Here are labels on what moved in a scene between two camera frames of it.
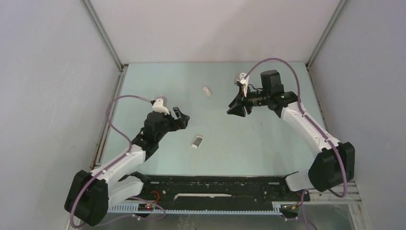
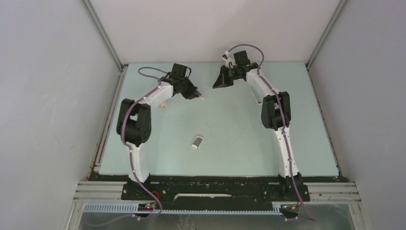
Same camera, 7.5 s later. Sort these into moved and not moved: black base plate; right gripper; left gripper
Moved: left gripper; right gripper
Not moved: black base plate
